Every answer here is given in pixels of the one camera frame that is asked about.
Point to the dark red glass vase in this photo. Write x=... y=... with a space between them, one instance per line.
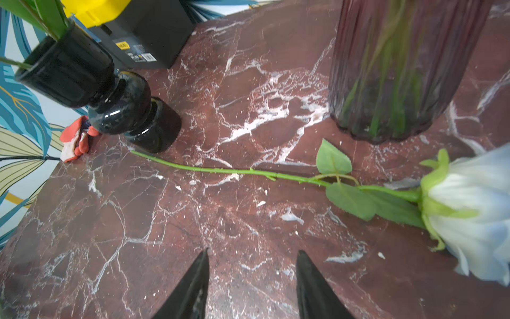
x=397 y=64

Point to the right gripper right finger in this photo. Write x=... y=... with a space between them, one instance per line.
x=315 y=297

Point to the yellow black toolbox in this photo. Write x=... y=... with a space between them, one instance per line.
x=138 y=34

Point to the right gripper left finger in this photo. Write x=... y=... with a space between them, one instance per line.
x=189 y=298

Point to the large pale blue rose stem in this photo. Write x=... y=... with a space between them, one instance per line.
x=463 y=204

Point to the black ceramic vase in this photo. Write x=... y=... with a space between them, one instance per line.
x=76 y=71

